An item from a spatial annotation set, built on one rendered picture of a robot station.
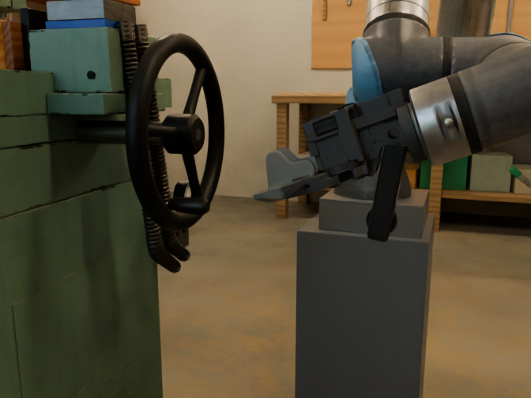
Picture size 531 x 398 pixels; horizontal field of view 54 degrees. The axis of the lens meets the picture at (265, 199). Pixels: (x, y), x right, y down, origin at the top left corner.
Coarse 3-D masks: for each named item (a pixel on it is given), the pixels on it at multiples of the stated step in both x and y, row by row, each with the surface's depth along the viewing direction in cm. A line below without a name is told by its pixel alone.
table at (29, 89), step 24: (0, 72) 66; (24, 72) 70; (48, 72) 75; (0, 96) 66; (24, 96) 70; (48, 96) 74; (72, 96) 73; (96, 96) 72; (120, 96) 75; (168, 96) 109
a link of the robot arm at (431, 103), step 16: (416, 96) 55; (432, 96) 54; (448, 96) 53; (416, 112) 54; (432, 112) 54; (448, 112) 53; (416, 128) 55; (432, 128) 54; (448, 128) 54; (432, 144) 54; (448, 144) 54; (464, 144) 54; (432, 160) 56; (448, 160) 57
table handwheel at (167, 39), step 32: (160, 64) 67; (128, 96) 65; (192, 96) 79; (96, 128) 80; (128, 128) 64; (160, 128) 70; (192, 128) 75; (128, 160) 65; (192, 160) 79; (192, 192) 83; (160, 224) 72; (192, 224) 80
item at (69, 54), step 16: (32, 32) 75; (48, 32) 74; (64, 32) 73; (80, 32) 73; (96, 32) 72; (112, 32) 73; (32, 48) 76; (48, 48) 75; (64, 48) 74; (80, 48) 73; (96, 48) 72; (112, 48) 73; (32, 64) 76; (48, 64) 75; (64, 64) 74; (80, 64) 74; (96, 64) 73; (112, 64) 73; (64, 80) 75; (80, 80) 74; (96, 80) 73; (112, 80) 73
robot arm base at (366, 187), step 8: (368, 176) 122; (376, 176) 121; (408, 176) 128; (352, 184) 123; (360, 184) 122; (368, 184) 121; (376, 184) 121; (408, 184) 125; (336, 192) 128; (344, 192) 125; (352, 192) 123; (360, 192) 122; (368, 192) 121; (400, 192) 122; (408, 192) 124
